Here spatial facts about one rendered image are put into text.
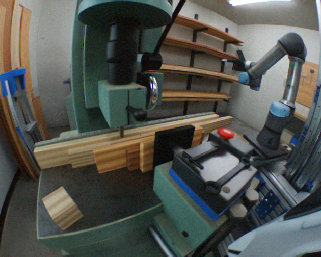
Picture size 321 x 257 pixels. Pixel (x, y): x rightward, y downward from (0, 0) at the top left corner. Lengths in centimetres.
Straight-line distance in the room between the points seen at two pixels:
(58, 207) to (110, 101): 18
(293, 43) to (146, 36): 69
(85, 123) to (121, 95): 27
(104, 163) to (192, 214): 19
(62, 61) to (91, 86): 231
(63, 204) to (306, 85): 345
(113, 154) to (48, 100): 260
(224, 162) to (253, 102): 359
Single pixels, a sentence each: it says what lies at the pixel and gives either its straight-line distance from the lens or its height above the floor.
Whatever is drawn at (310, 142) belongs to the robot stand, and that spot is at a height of 95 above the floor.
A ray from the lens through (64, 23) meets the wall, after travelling 277.
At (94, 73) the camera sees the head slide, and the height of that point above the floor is 109.
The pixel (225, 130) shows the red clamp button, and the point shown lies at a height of 103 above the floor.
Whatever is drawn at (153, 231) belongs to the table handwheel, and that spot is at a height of 82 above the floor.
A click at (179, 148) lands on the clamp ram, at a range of 27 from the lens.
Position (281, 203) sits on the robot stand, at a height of 67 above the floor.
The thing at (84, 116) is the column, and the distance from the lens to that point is 47.
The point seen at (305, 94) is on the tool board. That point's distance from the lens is 335.
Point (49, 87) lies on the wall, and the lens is 277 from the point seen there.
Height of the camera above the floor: 111
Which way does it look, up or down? 26 degrees down
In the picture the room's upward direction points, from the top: 5 degrees clockwise
